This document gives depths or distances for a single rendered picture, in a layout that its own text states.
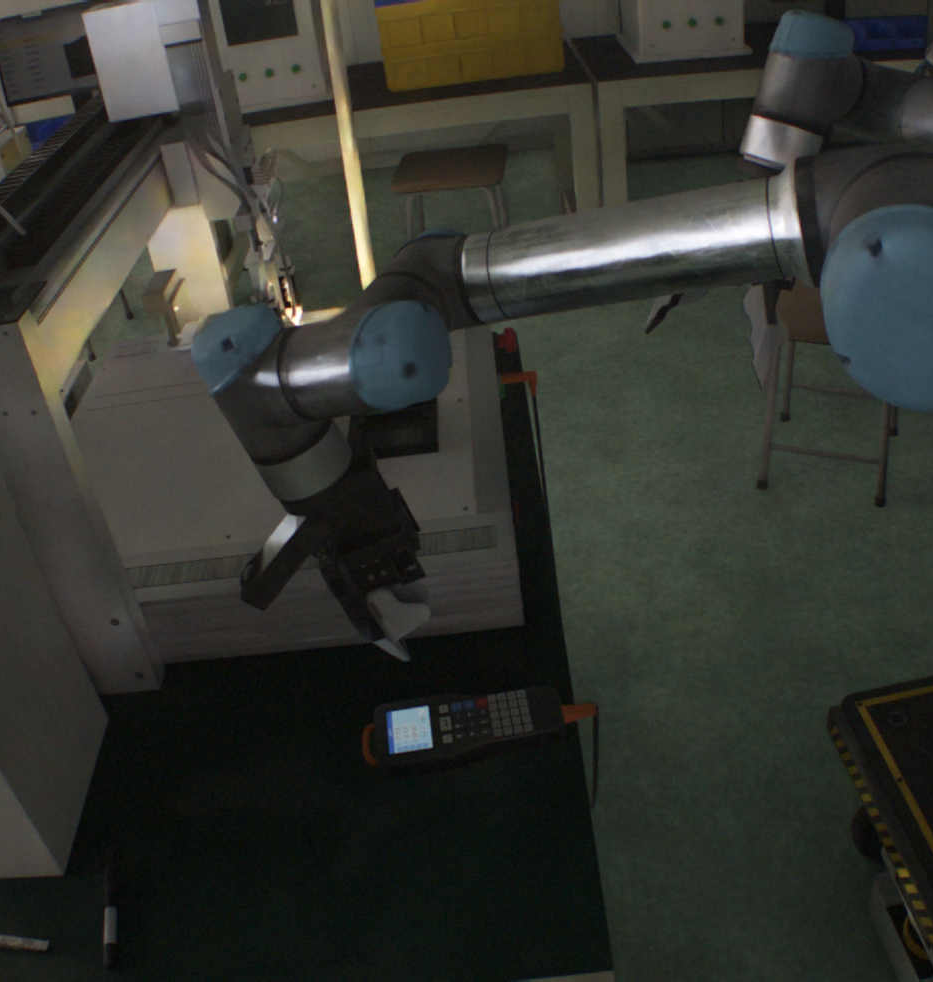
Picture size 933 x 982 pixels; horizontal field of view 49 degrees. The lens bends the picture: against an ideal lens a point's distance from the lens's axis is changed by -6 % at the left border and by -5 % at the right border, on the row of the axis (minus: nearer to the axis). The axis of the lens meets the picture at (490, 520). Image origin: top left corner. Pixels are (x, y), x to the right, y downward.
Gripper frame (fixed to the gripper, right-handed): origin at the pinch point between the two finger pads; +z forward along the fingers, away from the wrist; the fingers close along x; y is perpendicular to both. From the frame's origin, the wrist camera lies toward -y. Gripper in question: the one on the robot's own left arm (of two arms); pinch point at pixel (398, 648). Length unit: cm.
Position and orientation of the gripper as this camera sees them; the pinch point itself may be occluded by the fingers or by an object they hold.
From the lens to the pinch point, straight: 101.4
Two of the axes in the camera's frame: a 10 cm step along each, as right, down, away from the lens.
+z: 3.6, 7.3, 5.8
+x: -1.2, -5.8, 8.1
